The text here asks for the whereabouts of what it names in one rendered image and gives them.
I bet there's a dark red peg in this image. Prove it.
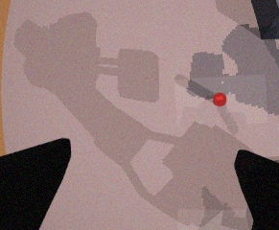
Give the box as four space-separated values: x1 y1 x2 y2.
213 93 226 106

